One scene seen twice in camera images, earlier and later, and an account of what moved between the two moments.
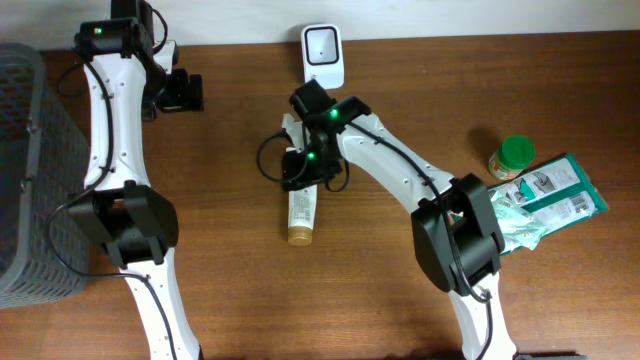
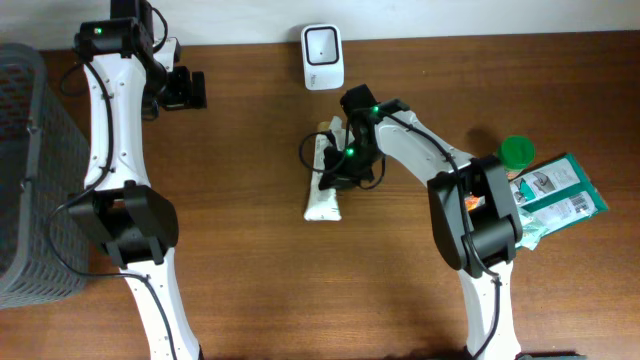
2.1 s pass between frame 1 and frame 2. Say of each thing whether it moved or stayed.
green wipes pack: stayed
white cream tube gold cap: moved
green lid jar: stayed
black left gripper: stayed
